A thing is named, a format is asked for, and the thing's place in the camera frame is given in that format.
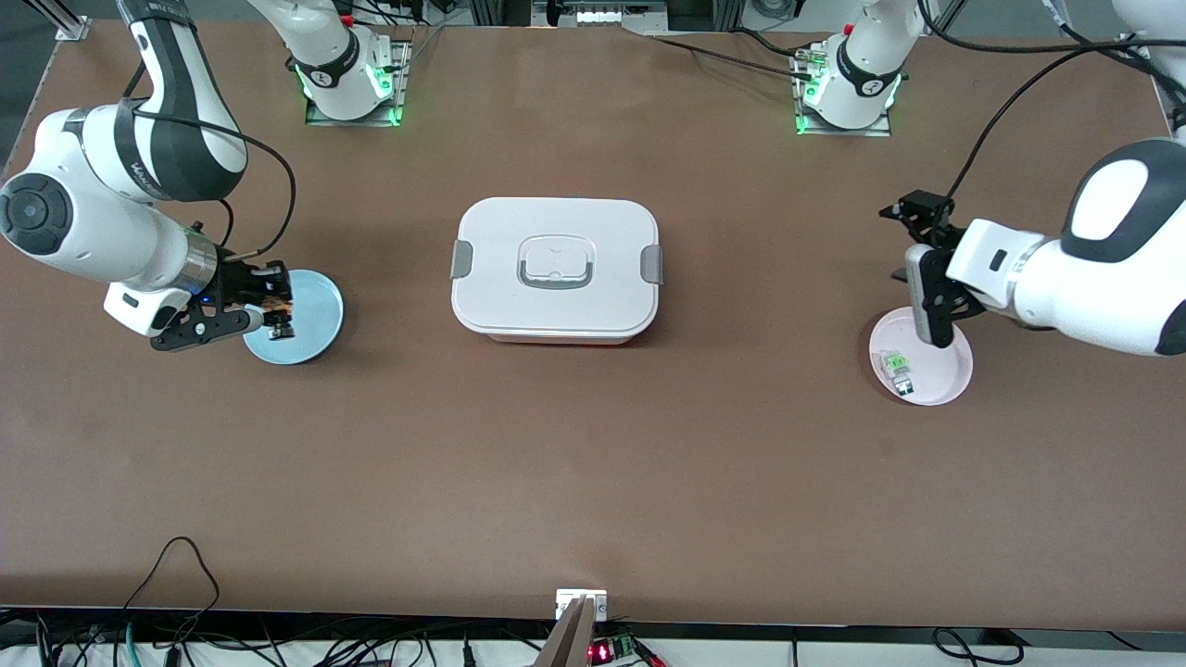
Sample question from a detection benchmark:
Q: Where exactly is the black coiled cable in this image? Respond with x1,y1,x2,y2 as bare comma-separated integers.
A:
932,627,1026,667

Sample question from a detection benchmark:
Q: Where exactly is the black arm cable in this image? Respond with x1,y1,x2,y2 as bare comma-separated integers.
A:
922,0,1186,203
120,69,298,262

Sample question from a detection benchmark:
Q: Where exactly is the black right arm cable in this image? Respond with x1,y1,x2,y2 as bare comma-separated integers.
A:
120,69,298,262

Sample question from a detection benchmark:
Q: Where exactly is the light blue plate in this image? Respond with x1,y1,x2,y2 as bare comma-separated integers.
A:
243,270,345,366

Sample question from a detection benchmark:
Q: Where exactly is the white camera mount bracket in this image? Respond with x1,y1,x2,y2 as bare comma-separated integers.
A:
556,589,608,622

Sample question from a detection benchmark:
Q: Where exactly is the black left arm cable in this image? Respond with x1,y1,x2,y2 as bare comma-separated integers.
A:
922,0,1186,203

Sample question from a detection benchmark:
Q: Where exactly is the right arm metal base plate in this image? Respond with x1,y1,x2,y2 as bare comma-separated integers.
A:
305,37,412,128

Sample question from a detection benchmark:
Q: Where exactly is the pink plate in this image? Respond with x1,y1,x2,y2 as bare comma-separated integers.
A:
869,307,974,407

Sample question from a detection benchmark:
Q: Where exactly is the aluminium corner bracket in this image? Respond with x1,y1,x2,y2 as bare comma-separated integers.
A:
35,0,92,44

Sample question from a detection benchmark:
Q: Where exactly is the grey camera post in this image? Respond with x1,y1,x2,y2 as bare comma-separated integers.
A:
535,598,599,667

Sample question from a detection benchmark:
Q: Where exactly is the white lidded container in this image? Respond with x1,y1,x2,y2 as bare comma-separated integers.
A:
450,196,664,346

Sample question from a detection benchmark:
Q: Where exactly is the thin black looped cable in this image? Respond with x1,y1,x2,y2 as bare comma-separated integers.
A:
120,536,221,640

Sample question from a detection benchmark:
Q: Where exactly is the black cable across table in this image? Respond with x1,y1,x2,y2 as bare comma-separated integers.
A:
649,31,818,82

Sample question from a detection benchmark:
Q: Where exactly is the green clear switch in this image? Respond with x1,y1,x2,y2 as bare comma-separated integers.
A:
882,350,917,397

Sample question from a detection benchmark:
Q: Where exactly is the circuit board with red light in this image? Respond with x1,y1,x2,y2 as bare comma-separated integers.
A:
589,633,642,664

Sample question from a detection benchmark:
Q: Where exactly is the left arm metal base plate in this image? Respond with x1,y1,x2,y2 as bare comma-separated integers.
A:
794,46,893,138

